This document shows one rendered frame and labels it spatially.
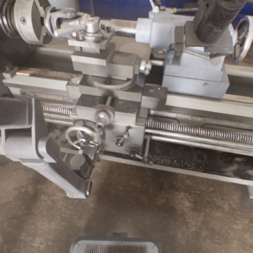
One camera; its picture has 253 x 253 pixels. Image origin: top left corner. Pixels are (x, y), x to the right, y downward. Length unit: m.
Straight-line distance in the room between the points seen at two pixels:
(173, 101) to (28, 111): 0.79
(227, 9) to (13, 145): 0.48
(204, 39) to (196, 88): 0.63
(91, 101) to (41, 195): 1.02
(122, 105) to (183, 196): 1.01
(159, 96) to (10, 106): 0.76
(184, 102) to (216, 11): 0.68
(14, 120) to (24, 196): 1.43
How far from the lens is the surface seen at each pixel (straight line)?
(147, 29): 1.05
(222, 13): 0.44
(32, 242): 1.66
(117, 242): 1.27
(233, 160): 1.49
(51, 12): 1.22
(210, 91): 1.12
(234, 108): 1.13
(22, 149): 0.44
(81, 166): 0.73
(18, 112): 0.40
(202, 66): 1.07
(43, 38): 1.23
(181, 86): 1.09
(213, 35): 0.49
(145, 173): 1.71
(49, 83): 1.20
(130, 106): 0.93
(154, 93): 1.02
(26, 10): 1.20
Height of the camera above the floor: 1.52
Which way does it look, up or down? 50 degrees down
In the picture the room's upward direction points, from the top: 1 degrees clockwise
